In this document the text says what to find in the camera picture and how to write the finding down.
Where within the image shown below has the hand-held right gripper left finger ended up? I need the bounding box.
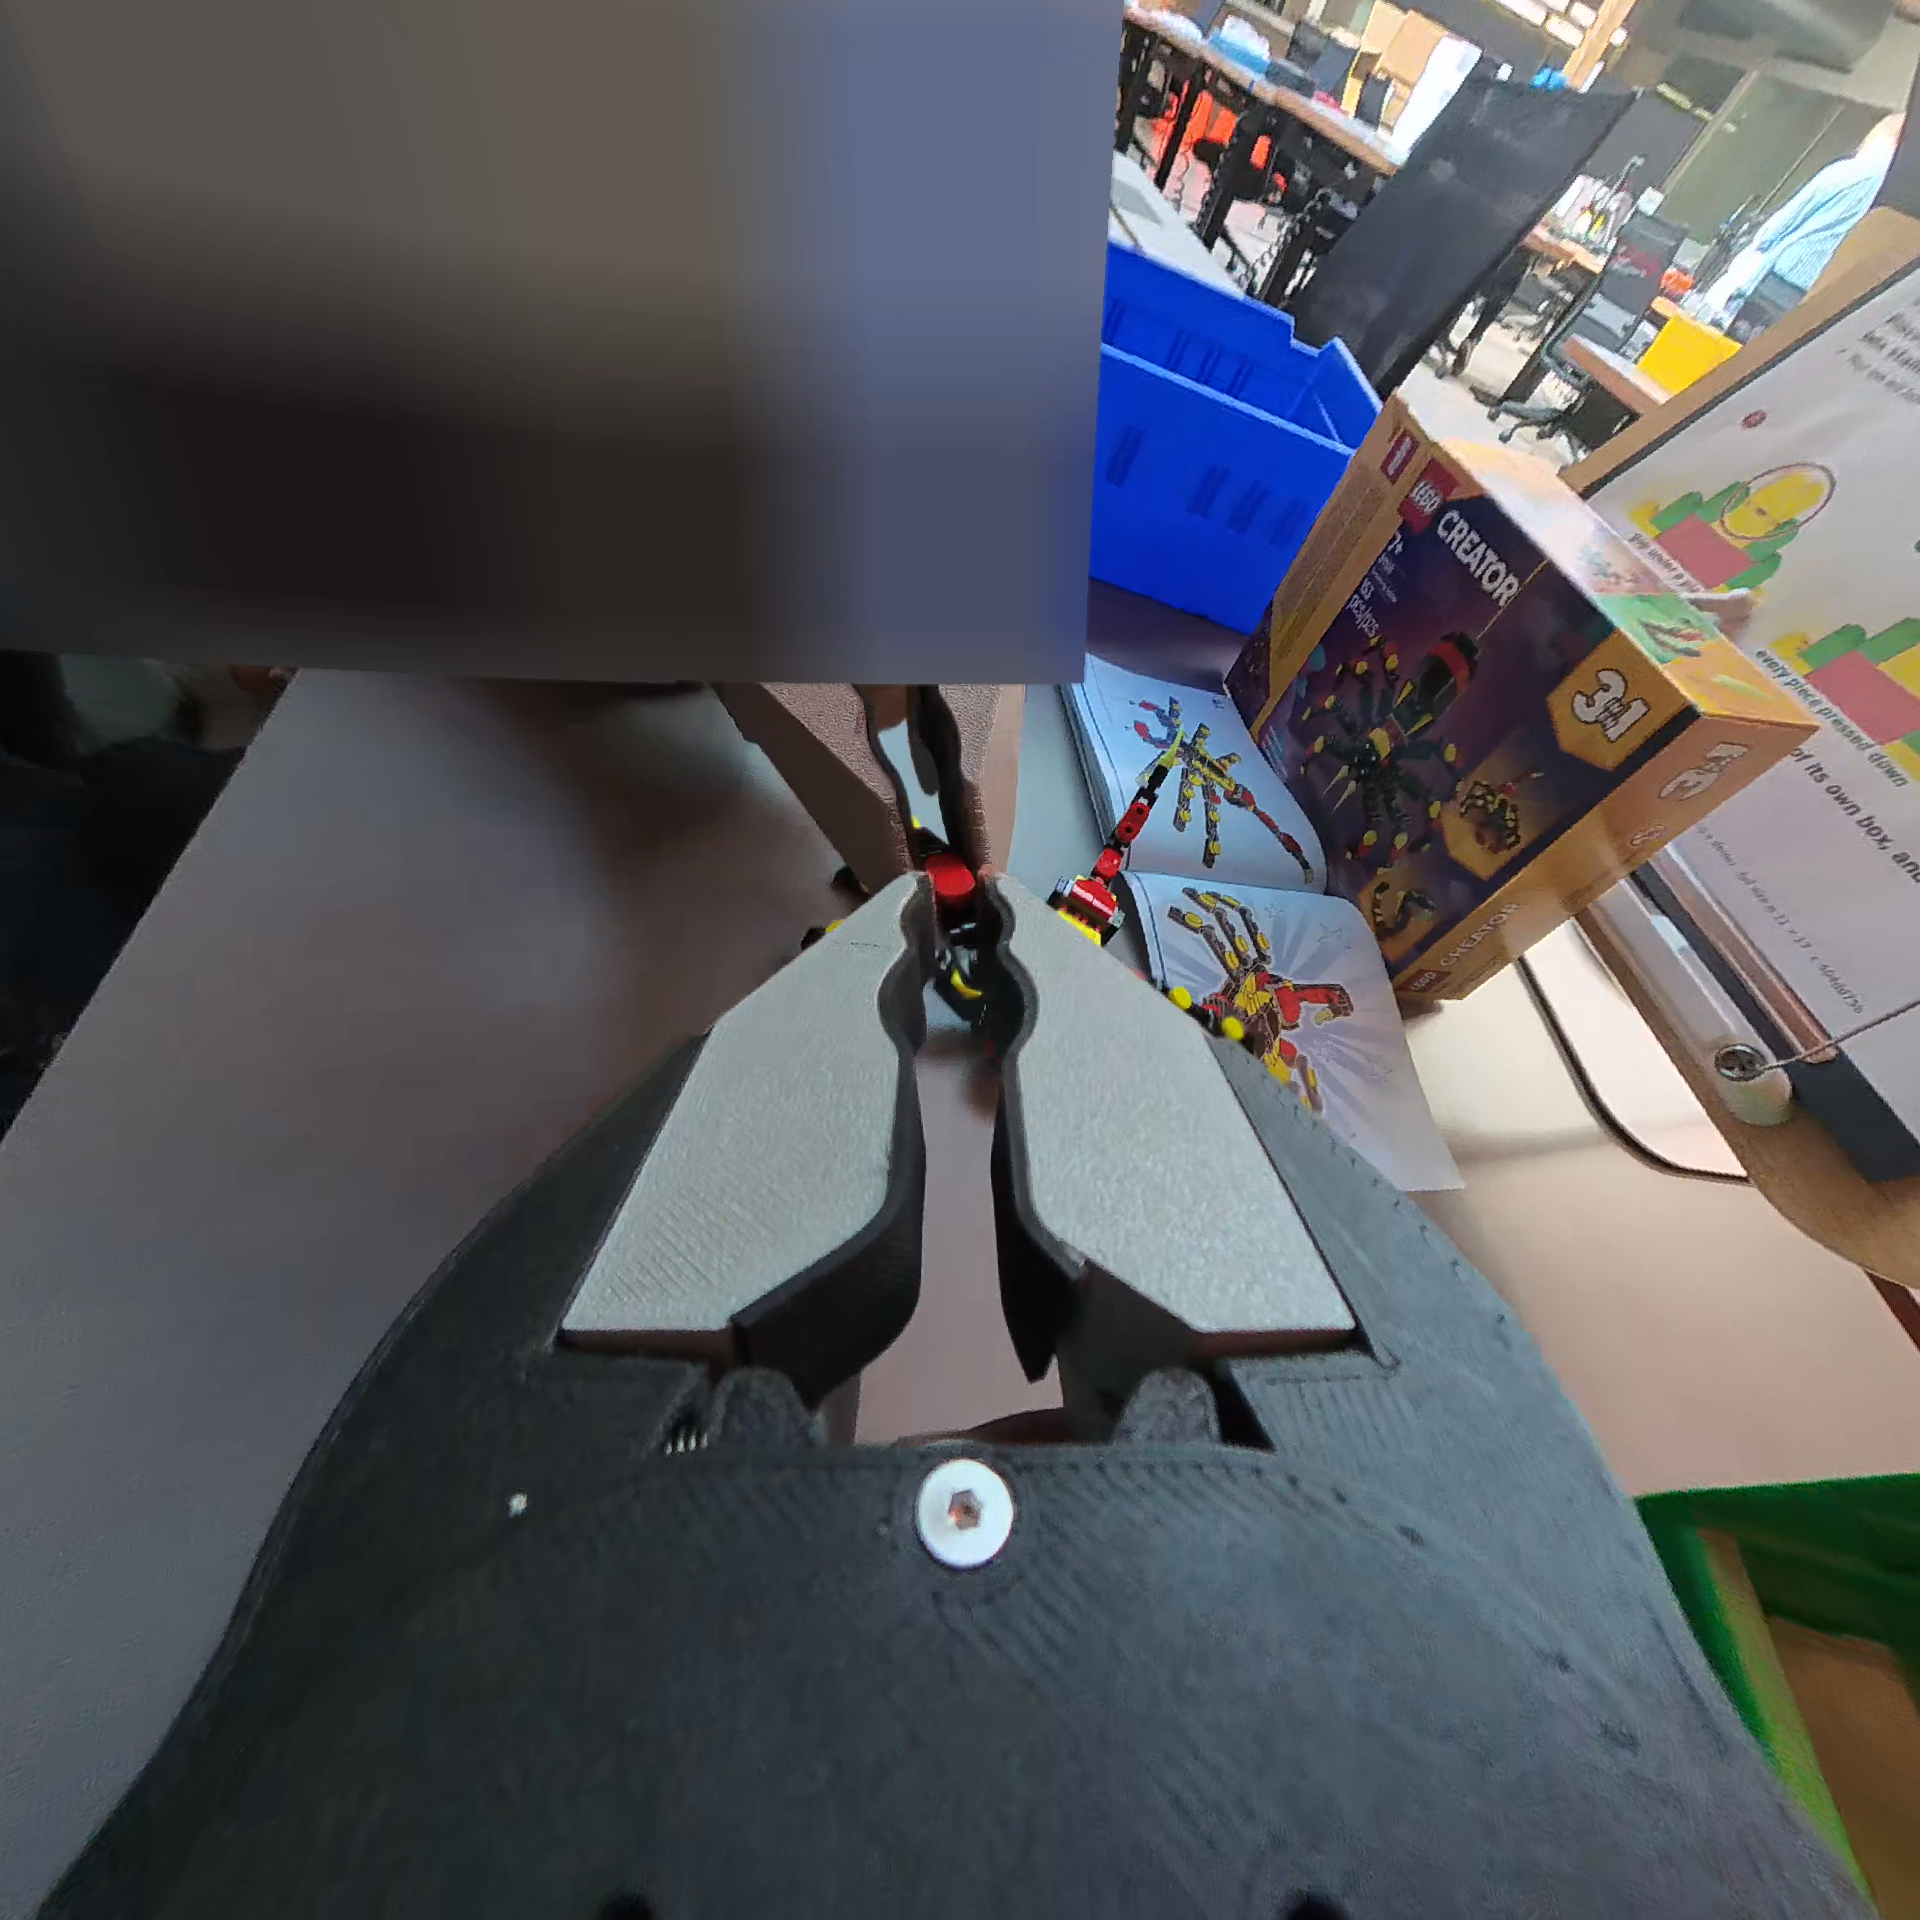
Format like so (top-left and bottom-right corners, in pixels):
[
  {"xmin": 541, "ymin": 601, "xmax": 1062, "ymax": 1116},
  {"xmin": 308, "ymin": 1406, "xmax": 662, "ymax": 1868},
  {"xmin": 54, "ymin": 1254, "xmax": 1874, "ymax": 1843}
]
[{"xmin": 560, "ymin": 874, "xmax": 942, "ymax": 1409}]

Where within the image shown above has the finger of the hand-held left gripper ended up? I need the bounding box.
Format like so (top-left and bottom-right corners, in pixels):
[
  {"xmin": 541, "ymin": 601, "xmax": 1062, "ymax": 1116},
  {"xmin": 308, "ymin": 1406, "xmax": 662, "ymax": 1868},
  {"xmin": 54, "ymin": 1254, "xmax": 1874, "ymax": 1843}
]
[
  {"xmin": 717, "ymin": 684, "xmax": 922, "ymax": 895},
  {"xmin": 952, "ymin": 684, "xmax": 1029, "ymax": 878}
]

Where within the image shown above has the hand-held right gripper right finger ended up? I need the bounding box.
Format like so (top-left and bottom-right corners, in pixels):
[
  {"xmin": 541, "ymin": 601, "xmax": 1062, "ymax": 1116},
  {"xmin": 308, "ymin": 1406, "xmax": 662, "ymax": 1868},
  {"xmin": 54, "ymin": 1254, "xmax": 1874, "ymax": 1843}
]
[{"xmin": 989, "ymin": 874, "xmax": 1362, "ymax": 1445}]

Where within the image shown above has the black lego leg red tip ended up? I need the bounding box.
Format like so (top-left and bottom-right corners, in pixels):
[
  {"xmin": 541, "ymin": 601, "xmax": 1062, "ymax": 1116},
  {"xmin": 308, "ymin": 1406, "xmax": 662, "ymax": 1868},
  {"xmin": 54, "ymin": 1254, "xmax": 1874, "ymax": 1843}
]
[{"xmin": 914, "ymin": 815, "xmax": 1003, "ymax": 1052}]

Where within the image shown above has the red black lego scorpion model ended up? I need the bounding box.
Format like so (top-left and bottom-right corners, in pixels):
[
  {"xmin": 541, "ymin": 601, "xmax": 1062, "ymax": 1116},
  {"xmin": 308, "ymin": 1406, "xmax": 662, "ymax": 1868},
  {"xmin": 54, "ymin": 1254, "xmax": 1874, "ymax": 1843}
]
[{"xmin": 1048, "ymin": 737, "xmax": 1307, "ymax": 1082}]

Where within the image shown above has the yellow lego set box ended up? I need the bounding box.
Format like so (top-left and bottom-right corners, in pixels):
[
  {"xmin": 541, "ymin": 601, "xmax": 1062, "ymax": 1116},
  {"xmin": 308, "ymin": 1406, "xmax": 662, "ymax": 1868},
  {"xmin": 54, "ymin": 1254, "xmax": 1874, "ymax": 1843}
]
[{"xmin": 1222, "ymin": 394, "xmax": 1820, "ymax": 1003}]

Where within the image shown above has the spider picture instruction booklet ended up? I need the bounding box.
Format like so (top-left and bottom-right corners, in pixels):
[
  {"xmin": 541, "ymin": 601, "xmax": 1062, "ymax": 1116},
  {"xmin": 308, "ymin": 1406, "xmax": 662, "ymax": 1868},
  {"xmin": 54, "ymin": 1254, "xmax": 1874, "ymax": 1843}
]
[{"xmin": 1055, "ymin": 660, "xmax": 1327, "ymax": 893}]

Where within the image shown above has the scorpion picture instruction booklet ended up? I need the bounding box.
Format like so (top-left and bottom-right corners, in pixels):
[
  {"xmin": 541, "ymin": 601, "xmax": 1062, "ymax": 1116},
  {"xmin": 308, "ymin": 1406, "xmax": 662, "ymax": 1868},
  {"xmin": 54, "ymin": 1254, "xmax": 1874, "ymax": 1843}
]
[{"xmin": 1118, "ymin": 870, "xmax": 1464, "ymax": 1193}]

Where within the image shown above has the blue plastic bin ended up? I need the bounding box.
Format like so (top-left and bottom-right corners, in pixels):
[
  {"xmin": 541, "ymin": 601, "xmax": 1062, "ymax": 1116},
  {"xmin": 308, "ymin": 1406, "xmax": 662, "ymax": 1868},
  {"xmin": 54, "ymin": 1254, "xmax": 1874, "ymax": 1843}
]
[
  {"xmin": 1093, "ymin": 348, "xmax": 1360, "ymax": 636},
  {"xmin": 1106, "ymin": 239, "xmax": 1383, "ymax": 444}
]

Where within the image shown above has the green plastic bin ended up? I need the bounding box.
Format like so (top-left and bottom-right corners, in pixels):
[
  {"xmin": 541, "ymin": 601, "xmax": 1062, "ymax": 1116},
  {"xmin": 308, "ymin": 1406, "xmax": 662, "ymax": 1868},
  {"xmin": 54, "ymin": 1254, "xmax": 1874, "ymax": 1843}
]
[{"xmin": 1635, "ymin": 1476, "xmax": 1920, "ymax": 1892}]

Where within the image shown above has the plywood sign stand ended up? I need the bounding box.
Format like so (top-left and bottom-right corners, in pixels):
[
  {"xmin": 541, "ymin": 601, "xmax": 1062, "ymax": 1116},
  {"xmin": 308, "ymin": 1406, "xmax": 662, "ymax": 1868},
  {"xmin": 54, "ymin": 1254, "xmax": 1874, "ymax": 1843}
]
[{"xmin": 1558, "ymin": 201, "xmax": 1920, "ymax": 1329}]

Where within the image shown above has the yellow storage bin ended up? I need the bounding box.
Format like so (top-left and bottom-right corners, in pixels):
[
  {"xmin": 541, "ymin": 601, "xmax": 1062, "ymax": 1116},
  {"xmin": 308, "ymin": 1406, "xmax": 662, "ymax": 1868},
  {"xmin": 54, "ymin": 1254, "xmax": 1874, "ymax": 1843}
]
[{"xmin": 1635, "ymin": 306, "xmax": 1743, "ymax": 397}]

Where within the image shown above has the white printed instruction sign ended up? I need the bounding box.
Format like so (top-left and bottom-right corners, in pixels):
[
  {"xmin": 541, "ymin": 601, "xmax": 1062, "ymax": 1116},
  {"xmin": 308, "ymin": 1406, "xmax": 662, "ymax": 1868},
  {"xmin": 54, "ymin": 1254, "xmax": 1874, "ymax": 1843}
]
[{"xmin": 1591, "ymin": 269, "xmax": 1920, "ymax": 1179}]

